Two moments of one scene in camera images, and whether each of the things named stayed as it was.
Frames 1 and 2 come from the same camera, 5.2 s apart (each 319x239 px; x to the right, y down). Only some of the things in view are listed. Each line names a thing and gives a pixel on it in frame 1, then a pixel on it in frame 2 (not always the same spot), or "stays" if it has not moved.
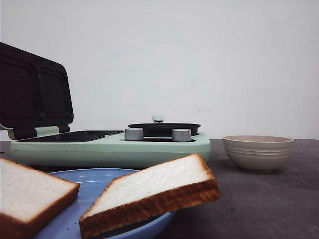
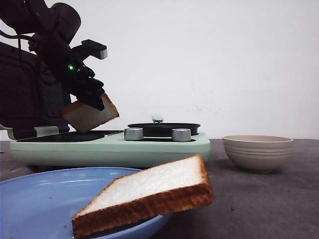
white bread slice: (27, 197) to (84, 116)
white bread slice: (137, 195) stays
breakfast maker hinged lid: (35, 92) stays
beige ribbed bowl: (258, 153) stays
